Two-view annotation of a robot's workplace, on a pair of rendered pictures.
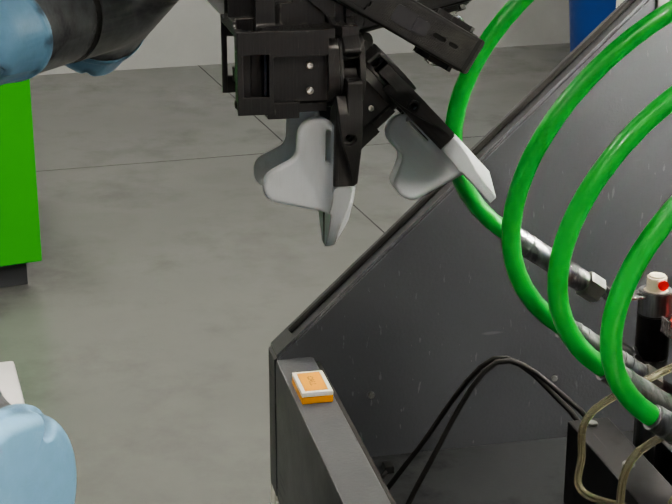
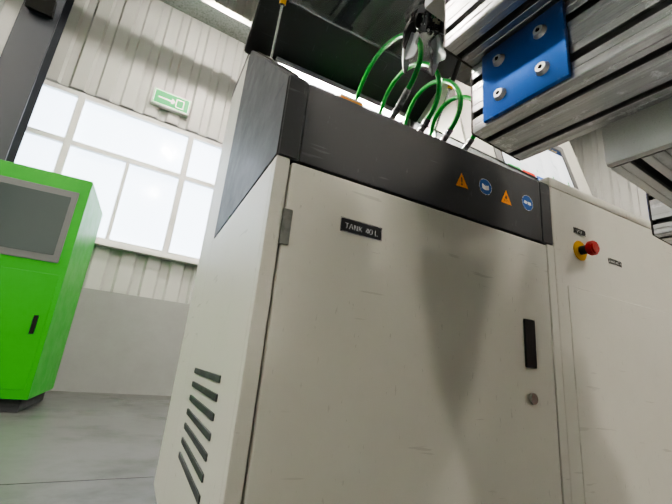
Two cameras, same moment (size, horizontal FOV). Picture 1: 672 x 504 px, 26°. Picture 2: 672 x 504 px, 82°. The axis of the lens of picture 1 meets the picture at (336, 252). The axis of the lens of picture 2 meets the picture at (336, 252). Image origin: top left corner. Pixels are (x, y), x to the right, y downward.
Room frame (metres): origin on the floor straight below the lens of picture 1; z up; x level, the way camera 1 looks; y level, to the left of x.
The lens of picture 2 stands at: (1.41, 0.65, 0.46)
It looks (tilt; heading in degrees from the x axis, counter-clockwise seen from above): 17 degrees up; 257
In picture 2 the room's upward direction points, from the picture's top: 6 degrees clockwise
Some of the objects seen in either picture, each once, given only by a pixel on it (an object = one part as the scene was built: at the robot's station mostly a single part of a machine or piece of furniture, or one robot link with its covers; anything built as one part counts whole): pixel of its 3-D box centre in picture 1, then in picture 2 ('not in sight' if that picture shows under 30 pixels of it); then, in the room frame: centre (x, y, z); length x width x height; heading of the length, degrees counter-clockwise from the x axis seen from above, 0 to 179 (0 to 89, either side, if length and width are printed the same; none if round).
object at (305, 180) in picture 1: (307, 185); not in sight; (0.91, 0.02, 1.26); 0.06 x 0.03 x 0.09; 102
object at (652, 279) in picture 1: (656, 291); not in sight; (1.11, -0.26, 1.11); 0.02 x 0.02 x 0.03
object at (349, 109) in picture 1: (340, 117); not in sight; (0.91, 0.00, 1.31); 0.05 x 0.02 x 0.09; 12
